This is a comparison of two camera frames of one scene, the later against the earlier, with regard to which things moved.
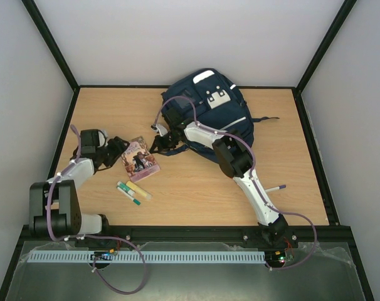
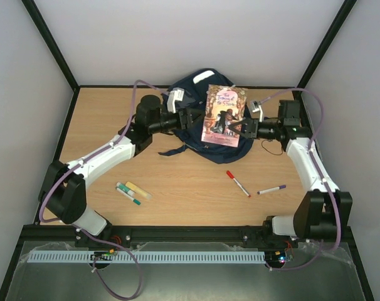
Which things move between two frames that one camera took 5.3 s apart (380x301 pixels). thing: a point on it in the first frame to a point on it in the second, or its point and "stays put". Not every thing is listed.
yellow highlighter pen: [140, 191] stays put
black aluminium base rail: [207, 234] stays put
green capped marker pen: [135, 200] stays put
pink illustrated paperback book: [138, 160] to [225, 105]
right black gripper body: [164, 141] to [254, 128]
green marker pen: [126, 187] stays put
